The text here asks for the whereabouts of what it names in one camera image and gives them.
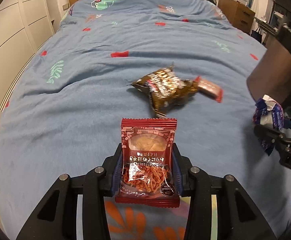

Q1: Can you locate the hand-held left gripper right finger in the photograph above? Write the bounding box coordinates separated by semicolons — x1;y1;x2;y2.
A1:
172;142;277;240

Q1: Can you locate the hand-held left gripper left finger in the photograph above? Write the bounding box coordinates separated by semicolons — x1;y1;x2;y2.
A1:
16;142;123;240

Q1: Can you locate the blue and white snack packet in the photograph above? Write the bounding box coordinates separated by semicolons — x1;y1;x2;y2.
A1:
253;94;291;155

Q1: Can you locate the dark red meat floss packet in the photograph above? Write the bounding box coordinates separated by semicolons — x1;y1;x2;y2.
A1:
115;117;181;207

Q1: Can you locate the black and steel kettle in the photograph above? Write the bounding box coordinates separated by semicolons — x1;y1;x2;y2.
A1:
246;21;291;108

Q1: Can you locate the small pink snack packet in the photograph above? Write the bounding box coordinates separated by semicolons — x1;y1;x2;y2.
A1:
194;76;223;103

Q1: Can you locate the brown snack packet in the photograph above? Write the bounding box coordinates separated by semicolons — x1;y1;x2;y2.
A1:
127;64;198;117

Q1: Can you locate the dark blue shopping bag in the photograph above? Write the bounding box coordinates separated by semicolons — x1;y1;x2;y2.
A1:
251;27;263;43

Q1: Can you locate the cluttered desk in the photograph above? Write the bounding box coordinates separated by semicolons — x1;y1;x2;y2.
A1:
254;0;291;39

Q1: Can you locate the wooden dresser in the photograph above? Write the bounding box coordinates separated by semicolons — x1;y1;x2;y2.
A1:
218;0;256;34

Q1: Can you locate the white vent grille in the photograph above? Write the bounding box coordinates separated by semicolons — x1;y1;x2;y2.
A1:
0;60;34;112

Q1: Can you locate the white wardrobe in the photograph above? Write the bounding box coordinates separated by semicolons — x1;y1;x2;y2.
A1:
0;0;69;130

